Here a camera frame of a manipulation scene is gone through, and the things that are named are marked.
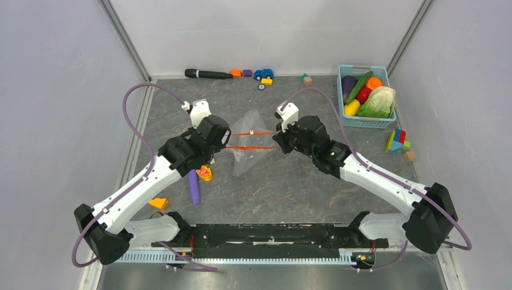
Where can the tan wooden cube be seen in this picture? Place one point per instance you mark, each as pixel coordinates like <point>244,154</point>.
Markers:
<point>410,156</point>

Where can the light blue plastic basket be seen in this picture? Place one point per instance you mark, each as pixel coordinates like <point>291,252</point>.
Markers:
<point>379,72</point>

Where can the yellow bell pepper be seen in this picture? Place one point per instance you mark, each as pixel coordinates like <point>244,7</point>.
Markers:
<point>351,109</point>

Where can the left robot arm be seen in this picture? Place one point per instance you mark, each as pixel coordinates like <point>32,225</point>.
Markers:
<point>108,228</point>

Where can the purple eggplant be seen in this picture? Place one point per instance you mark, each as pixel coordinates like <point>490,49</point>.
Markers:
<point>347,84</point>

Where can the orange fruit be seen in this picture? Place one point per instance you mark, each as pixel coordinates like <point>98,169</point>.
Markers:
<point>373,83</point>

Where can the yellow cheese wedge toy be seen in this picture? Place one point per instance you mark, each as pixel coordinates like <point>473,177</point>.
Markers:
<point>159,203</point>

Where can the colourful block stack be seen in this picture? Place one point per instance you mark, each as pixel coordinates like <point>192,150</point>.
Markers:
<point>397,141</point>

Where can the green cucumber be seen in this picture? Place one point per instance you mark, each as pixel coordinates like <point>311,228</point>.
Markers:
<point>361,81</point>

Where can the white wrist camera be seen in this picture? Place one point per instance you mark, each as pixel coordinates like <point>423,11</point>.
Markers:
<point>287,113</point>
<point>197,111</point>

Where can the black microphone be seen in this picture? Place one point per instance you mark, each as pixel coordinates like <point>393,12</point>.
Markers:
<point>201,74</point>

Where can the green white cabbage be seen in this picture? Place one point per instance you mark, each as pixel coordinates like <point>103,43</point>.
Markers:
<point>380,103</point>

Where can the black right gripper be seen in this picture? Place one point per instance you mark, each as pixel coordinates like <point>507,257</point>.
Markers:
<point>282,137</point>

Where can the red apple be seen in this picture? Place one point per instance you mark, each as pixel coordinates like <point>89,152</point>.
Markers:
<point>363,94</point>

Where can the clear zip top bag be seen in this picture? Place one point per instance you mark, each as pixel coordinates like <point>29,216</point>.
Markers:
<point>250,141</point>

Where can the blue toy car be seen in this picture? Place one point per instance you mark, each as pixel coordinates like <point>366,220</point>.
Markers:
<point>263,74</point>

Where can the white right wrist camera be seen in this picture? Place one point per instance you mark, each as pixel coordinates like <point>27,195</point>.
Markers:
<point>287,113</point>

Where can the yellow red toy disc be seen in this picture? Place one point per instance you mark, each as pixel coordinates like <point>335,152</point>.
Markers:
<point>205,173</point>

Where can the teal and tan blocks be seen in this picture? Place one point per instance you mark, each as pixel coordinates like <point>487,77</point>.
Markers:
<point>306,80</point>

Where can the orange toy piece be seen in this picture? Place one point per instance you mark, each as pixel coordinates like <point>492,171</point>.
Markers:
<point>236,73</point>

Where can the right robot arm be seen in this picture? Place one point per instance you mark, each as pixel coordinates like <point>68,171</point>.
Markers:
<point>426,214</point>

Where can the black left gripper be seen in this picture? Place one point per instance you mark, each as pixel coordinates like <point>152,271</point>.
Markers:
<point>218,146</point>

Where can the yellow toy block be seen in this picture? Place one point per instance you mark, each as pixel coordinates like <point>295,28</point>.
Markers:
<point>267,82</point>

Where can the purple toy stick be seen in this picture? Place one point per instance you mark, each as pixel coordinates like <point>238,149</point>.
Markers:
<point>194,187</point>

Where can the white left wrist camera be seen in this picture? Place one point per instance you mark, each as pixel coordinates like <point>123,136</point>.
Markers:
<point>197,111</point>

